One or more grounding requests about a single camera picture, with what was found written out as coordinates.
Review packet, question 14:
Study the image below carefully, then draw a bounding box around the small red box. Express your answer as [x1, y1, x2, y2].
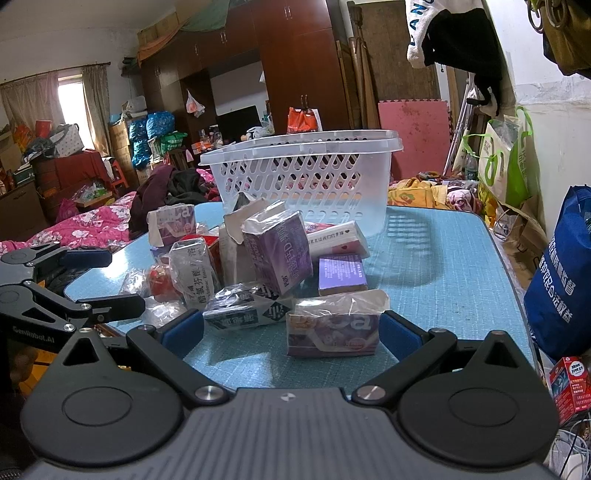
[549, 357, 590, 425]

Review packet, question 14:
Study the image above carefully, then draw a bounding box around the white wrapped toothpaste box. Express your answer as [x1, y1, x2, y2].
[168, 238, 219, 311]

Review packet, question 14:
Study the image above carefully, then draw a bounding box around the purple tissue pack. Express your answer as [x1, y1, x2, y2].
[287, 289, 390, 358]
[146, 204, 197, 248]

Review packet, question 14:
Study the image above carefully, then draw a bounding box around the pink floral bedding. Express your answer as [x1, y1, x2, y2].
[0, 192, 136, 254]

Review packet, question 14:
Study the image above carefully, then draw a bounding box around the brown hanging bag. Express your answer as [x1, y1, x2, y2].
[526, 0, 591, 79]

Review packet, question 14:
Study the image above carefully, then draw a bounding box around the white torn open carton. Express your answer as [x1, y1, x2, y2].
[219, 192, 270, 286]

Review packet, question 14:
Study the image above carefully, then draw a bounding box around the grey black box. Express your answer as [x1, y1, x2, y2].
[202, 282, 294, 331]

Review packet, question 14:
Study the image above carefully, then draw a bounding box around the purple tissue pack back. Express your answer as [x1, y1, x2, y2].
[146, 204, 197, 248]

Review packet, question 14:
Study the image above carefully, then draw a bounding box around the purple box upright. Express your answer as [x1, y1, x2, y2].
[242, 201, 314, 295]

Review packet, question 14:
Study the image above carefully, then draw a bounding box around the dark clothes pile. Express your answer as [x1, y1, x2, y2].
[128, 165, 221, 240]

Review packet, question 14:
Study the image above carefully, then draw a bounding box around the green white tote bag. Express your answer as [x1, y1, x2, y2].
[462, 105, 534, 208]

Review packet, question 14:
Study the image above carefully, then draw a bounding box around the purple tissue pack front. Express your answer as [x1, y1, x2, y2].
[287, 289, 390, 358]

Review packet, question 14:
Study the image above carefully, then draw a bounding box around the white pink long box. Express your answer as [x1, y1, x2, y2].
[308, 221, 370, 262]

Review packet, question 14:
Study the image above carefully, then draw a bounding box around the pink foam mat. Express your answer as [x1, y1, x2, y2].
[379, 99, 453, 180]

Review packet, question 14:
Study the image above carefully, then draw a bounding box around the dark red wooden wardrobe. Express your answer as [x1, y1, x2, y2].
[140, 1, 353, 140]

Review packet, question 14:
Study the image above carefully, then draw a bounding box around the small purple flat box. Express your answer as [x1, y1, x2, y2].
[318, 254, 368, 296]

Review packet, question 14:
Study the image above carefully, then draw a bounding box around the orange white hanging bag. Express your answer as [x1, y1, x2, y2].
[287, 107, 322, 134]

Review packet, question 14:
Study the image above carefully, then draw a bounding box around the orange yellow quilt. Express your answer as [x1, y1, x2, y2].
[388, 177, 452, 210]

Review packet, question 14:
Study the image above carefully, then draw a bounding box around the translucent white plastic basket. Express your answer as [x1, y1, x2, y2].
[200, 130, 404, 237]

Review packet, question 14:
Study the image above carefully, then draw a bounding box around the blue fabric shopping bag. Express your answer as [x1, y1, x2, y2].
[524, 186, 591, 360]

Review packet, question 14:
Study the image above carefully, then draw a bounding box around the white black hanging garment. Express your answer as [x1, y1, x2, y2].
[405, 0, 504, 118]

